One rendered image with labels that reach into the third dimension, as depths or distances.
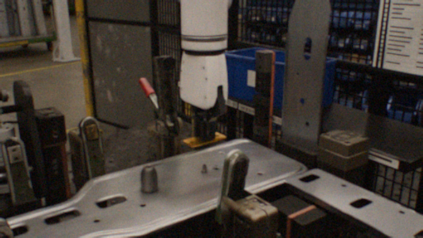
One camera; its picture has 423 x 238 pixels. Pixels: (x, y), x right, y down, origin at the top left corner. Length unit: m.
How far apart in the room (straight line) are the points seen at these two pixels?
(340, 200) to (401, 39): 0.50
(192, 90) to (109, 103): 3.00
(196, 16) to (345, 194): 0.42
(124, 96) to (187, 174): 2.76
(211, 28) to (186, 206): 0.31
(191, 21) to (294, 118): 0.39
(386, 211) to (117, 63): 3.01
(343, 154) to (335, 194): 0.11
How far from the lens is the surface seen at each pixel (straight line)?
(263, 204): 0.68
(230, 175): 0.68
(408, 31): 1.16
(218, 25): 0.77
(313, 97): 0.98
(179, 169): 0.90
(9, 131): 0.91
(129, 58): 3.46
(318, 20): 0.95
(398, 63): 1.18
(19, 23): 8.79
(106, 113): 3.86
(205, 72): 0.77
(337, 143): 0.92
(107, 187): 0.85
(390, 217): 0.79
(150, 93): 1.02
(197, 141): 0.84
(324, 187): 0.85
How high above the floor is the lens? 1.38
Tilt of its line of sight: 18 degrees down
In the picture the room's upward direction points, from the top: straight up
